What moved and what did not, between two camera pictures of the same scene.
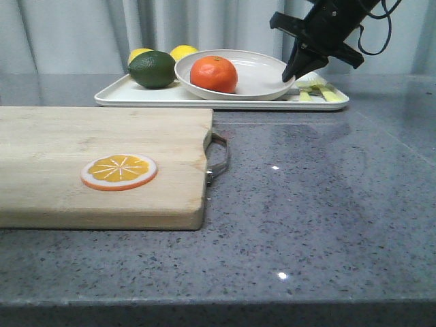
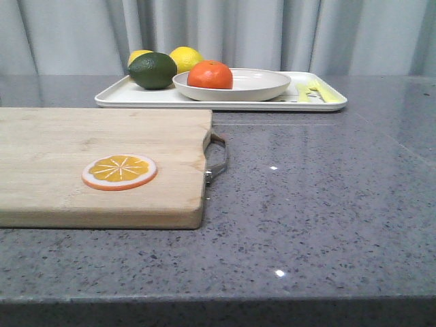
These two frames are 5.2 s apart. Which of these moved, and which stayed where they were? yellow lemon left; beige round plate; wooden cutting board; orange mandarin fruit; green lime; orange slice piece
Moved: orange mandarin fruit; beige round plate
Stayed: wooden cutting board; yellow lemon left; green lime; orange slice piece
